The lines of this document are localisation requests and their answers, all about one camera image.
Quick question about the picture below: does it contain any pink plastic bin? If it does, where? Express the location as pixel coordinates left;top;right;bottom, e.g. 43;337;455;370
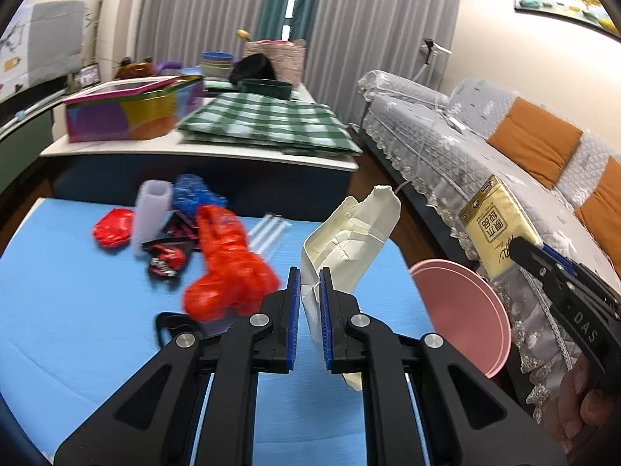
409;259;511;379

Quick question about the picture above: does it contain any grey printed dust cover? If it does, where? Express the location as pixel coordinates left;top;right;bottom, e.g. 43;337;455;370
0;0;88;104

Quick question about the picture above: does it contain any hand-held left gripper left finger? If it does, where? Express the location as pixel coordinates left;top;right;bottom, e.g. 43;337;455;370
53;267;302;466

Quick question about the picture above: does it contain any cream paper bag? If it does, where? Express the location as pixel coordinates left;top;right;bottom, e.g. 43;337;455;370
301;184;402;394

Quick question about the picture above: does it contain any green checked cloth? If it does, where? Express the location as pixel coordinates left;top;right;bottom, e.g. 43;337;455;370
177;92;364;157

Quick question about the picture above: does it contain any black red snack wrapper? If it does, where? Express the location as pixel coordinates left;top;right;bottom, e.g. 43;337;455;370
141;238;192;282

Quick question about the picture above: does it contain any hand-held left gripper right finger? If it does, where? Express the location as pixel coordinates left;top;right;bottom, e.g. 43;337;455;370
317;267;568;466

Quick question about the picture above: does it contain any red crumpled wrapper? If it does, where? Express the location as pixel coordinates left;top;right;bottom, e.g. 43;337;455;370
92;208;134;252

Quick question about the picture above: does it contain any black pink wrapper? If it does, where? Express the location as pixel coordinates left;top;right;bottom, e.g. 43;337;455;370
165;211;201;253

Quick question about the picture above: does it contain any pink woven basket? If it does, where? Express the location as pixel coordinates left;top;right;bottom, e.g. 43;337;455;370
243;39;307;89

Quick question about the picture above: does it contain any blue crumpled plastic bag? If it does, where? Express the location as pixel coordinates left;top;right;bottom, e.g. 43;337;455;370
172;173;229;215

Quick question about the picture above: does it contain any brown teapot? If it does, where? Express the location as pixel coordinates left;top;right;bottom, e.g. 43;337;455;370
115;57;158;80

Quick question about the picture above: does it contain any clear plastic straw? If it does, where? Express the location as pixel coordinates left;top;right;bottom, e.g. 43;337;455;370
251;212;278;254
259;218;293;257

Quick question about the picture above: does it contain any small picture frame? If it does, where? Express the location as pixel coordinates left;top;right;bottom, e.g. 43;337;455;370
73;64;101;91

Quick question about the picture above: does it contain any grey covered sofa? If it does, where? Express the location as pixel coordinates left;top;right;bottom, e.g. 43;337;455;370
356;70;621;423

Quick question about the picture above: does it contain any teal curtain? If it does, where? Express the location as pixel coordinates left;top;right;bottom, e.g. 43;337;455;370
255;0;326;42

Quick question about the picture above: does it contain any dark green bowl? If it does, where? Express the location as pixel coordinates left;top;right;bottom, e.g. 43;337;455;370
241;78;293;100

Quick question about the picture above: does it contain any person's right hand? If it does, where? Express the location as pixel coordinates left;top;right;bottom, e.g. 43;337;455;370
557;350;621;453

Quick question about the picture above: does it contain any white top blue table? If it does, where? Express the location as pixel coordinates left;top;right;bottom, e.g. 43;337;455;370
39;82;361;224

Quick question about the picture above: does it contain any red plastic bag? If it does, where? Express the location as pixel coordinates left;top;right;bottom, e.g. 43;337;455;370
182;204;281;323

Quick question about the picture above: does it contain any wall painting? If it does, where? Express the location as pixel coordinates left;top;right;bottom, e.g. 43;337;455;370
514;0;621;36

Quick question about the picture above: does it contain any white standing air conditioner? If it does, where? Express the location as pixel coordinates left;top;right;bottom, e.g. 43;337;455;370
94;0;146;69

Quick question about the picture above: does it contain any grey curtain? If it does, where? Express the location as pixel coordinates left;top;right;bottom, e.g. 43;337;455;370
138;0;463;122

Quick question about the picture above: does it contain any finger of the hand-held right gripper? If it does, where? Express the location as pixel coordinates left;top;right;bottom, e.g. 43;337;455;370
509;236;580;293

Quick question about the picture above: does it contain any yellow tissue packet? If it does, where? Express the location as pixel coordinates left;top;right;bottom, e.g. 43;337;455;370
458;174;543;280

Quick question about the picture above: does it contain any orange cushion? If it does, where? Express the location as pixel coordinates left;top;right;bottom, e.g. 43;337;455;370
486;97;583;190
575;155;621;273

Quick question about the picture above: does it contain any stack of coloured bowls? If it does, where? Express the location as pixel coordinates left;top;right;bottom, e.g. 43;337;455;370
200;51;237;80

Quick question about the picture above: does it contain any colourful tin box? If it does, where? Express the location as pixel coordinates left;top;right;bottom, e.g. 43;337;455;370
64;77;205;144

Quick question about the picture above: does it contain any black hat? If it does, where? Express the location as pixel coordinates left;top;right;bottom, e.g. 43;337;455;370
229;53;277;84

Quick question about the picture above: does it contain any translucent plastic cup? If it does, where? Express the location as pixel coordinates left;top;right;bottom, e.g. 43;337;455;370
130;179;173;256

